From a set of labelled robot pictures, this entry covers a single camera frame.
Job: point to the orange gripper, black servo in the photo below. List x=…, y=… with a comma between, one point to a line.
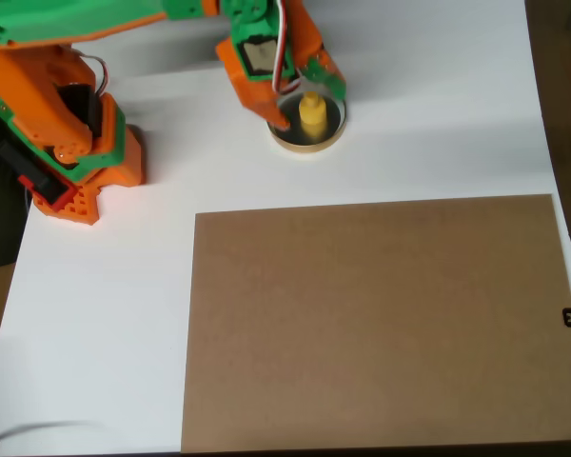
x=261, y=101

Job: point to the small yellow plastic piece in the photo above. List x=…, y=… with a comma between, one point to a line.
x=312, y=116

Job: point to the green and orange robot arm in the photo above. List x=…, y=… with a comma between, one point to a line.
x=38, y=95

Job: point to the round dish with gold rim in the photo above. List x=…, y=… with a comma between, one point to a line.
x=335, y=121

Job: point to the brown fibreboard sheet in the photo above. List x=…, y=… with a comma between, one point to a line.
x=385, y=309

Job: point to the red and black table clamp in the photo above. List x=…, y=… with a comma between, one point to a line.
x=52, y=195

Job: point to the small black tag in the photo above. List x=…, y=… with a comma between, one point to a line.
x=570, y=317

